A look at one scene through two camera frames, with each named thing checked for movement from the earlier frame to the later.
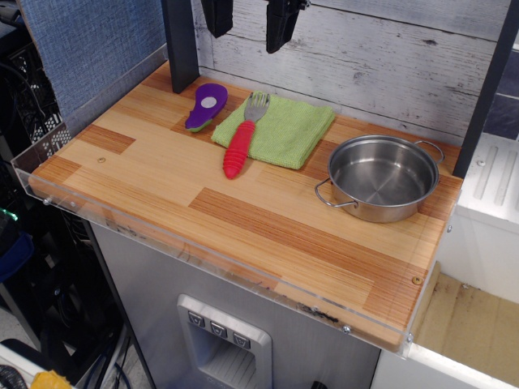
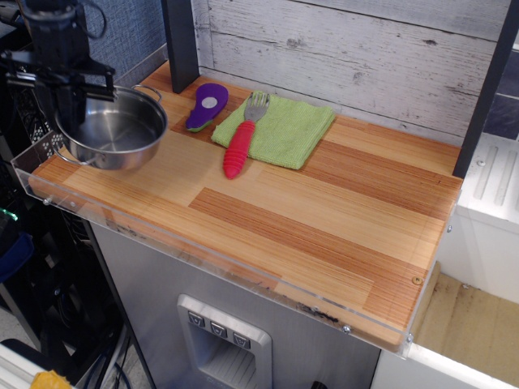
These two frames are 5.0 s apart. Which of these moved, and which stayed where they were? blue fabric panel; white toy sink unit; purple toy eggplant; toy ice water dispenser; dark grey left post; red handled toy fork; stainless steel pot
Moved: stainless steel pot
Stayed: dark grey left post; toy ice water dispenser; red handled toy fork; white toy sink unit; purple toy eggplant; blue fabric panel
